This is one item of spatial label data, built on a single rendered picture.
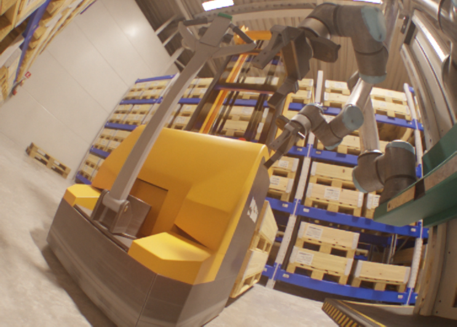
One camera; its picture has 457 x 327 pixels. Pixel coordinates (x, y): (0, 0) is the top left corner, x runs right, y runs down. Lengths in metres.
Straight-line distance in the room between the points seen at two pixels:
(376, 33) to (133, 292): 0.91
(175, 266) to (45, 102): 6.05
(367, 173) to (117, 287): 1.06
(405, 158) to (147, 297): 1.00
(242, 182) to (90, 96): 6.33
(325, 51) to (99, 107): 6.72
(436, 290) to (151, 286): 0.88
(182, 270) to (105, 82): 6.75
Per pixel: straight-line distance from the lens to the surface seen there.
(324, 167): 3.03
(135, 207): 0.78
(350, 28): 0.56
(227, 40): 1.07
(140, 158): 0.71
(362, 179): 1.02
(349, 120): 0.79
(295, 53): 0.48
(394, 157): 0.92
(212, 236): 0.70
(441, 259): 0.84
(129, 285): 0.65
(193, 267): 0.60
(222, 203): 0.72
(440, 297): 0.85
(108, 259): 0.71
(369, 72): 0.63
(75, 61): 6.73
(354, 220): 2.85
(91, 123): 6.84
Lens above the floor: 0.43
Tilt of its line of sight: 22 degrees up
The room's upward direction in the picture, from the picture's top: 22 degrees clockwise
